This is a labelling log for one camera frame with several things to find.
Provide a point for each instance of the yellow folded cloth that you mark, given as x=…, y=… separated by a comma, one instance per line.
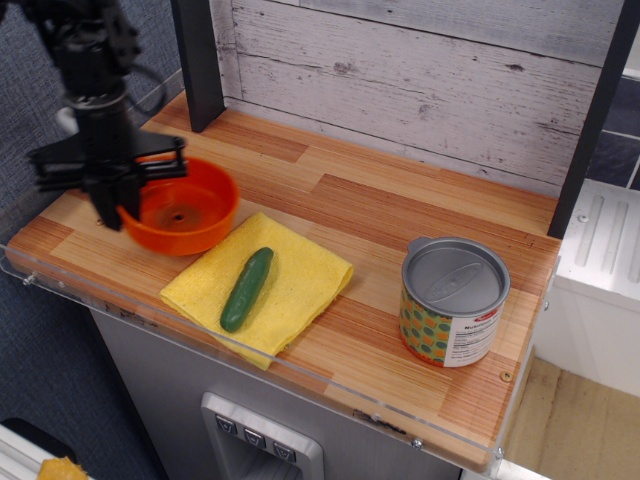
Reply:
x=303, y=281

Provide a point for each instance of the toy food can grey lid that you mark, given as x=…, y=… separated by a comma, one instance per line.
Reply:
x=453, y=294

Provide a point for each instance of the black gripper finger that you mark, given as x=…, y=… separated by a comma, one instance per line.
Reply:
x=129, y=194
x=104, y=200

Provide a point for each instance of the yellow object bottom left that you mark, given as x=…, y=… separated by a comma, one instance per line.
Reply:
x=61, y=469

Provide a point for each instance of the left black upright post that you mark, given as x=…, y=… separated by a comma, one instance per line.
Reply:
x=199, y=61

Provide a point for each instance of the clear acrylic table edge guard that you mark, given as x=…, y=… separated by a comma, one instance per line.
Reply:
x=351, y=355

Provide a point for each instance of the black upright post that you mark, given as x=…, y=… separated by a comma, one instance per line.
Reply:
x=199, y=61
x=611, y=73

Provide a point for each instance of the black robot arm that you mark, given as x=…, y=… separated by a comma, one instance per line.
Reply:
x=94, y=47

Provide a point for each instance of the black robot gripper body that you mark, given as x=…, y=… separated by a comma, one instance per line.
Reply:
x=106, y=148

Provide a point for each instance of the orange pot with grey handle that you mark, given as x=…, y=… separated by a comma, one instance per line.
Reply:
x=188, y=215

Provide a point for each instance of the green toy cucumber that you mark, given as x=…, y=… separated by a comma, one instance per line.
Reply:
x=246, y=290

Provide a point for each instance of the white toy sink unit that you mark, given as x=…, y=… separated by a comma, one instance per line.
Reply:
x=589, y=324

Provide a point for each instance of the grey toy fridge cabinet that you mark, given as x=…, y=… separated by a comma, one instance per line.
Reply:
x=166, y=375

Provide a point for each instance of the right black upright post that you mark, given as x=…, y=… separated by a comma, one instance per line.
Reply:
x=611, y=73

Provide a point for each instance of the silver dispenser panel with buttons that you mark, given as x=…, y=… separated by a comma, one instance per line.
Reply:
x=248, y=445

